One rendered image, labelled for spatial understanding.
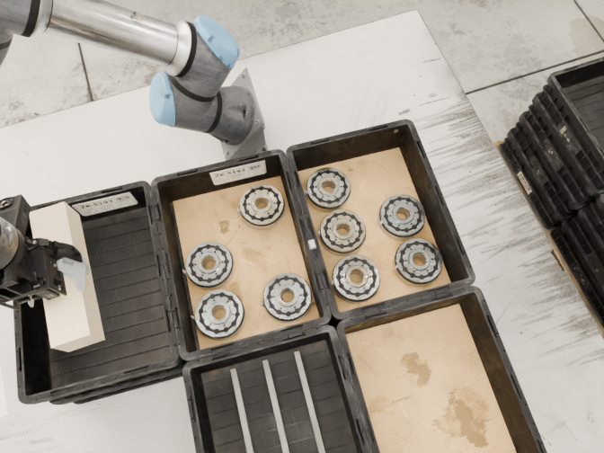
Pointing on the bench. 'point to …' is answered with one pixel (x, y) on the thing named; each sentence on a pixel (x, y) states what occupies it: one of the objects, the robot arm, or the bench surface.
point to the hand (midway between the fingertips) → (62, 273)
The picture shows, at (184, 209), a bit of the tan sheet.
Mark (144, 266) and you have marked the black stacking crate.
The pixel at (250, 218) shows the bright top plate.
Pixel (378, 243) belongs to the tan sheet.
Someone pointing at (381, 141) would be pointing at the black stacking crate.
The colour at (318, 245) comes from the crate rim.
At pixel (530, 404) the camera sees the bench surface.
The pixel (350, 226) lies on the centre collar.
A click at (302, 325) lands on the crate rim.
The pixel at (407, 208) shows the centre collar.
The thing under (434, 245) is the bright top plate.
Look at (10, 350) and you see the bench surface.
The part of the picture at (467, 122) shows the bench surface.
